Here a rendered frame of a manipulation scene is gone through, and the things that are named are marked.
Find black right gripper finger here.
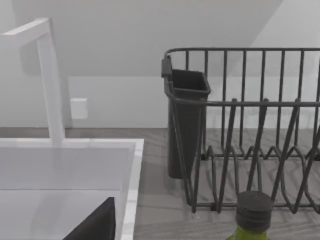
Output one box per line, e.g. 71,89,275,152
62,196,116,240

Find white sink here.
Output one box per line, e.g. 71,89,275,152
0,138,145,240

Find dark grey cutlery holder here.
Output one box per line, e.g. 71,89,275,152
164,69,212,179

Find tall white tap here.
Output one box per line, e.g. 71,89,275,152
0,17,66,149

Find green bottle with grey cap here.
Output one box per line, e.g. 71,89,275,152
224,190,274,240

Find white wall socket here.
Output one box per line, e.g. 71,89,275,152
70,97,89,120

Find dark grey wire dish rack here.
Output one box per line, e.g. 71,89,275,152
161,47,320,215

